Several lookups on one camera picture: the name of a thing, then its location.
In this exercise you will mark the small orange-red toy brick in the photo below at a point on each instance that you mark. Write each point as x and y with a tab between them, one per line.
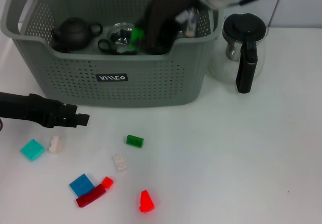
107	182

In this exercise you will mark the glass carafe black lid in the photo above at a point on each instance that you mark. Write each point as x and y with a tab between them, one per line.
245	27

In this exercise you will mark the teal toy brick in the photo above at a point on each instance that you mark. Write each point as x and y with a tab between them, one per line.
32	149

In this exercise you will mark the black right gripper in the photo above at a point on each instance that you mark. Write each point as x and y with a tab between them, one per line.
171	0

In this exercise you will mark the pale pink toy brick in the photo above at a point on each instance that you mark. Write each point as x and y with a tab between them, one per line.
55	144

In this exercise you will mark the dark red long brick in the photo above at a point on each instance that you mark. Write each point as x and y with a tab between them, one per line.
90	195

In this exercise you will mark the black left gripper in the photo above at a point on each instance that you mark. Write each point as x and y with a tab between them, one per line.
27	107

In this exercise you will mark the clear white toy brick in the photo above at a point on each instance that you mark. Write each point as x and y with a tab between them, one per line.
119	162

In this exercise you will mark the green toy brick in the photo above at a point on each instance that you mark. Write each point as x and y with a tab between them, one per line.
134	141
137	35

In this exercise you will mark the black clay teapot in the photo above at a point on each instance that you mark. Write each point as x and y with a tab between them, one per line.
73	32

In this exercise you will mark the blue toy brick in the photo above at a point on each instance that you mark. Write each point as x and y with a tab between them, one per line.
81	183

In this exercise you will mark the grey perforated storage bin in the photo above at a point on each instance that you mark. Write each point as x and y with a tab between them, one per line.
75	83

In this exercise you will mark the red sloped toy brick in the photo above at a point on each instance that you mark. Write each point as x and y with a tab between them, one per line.
146	202

